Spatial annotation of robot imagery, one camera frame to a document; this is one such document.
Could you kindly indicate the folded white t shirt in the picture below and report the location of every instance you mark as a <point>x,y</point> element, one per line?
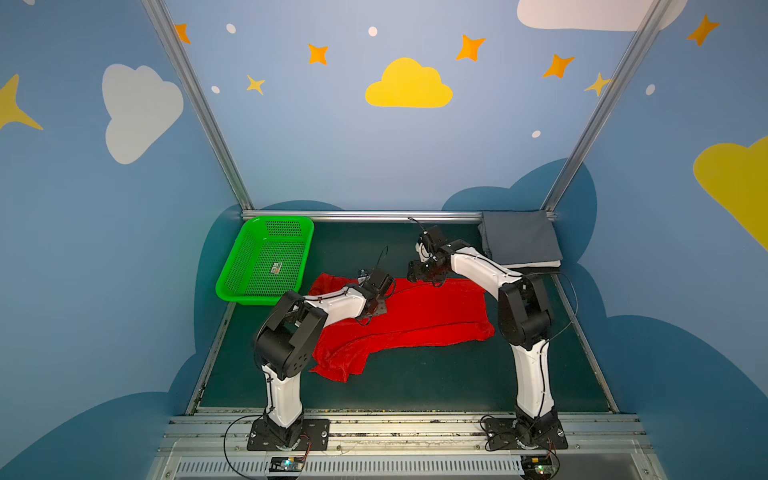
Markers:
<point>535,265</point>

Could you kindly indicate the aluminium frame post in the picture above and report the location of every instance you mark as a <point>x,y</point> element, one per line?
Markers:
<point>161,20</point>
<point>640,44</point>

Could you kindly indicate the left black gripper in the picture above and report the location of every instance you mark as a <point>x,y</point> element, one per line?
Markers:
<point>380,305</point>

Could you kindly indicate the left aluminium frame post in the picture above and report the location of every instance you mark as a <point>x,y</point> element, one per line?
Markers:
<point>161,20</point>

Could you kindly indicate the right green circuit board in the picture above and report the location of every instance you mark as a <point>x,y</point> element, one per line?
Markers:
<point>537,467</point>

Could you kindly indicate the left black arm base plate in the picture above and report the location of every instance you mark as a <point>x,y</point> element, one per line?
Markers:
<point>315,433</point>

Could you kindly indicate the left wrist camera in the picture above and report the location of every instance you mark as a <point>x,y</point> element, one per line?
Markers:
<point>379,278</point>

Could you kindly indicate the folded grey t shirt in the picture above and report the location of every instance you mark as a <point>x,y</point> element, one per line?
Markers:
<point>511,239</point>

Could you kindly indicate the rear aluminium frame bar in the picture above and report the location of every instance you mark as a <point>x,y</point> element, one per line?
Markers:
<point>437,217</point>

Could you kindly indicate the green circuit board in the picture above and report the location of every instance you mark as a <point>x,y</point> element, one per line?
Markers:
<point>293,465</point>
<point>537,467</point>

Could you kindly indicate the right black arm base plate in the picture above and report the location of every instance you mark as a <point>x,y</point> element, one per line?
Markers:
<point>508,433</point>

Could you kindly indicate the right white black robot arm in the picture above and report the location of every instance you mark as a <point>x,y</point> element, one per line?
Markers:
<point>524,320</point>

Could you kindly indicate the right aluminium frame post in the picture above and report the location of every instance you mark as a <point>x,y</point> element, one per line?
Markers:
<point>640,44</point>

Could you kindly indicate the green plastic mesh basket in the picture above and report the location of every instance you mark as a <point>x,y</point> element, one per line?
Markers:
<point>246,279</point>

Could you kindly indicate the left green circuit board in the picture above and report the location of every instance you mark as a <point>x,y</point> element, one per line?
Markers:
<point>293,465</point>

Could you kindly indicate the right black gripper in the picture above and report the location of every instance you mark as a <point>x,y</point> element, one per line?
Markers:
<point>417,270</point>

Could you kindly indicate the aluminium mounting rail bench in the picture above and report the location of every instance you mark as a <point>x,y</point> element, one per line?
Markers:
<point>402,445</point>

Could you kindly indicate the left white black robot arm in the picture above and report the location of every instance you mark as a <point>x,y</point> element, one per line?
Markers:
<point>285,342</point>

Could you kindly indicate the red t shirt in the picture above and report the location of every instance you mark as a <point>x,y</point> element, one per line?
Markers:
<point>418,315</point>

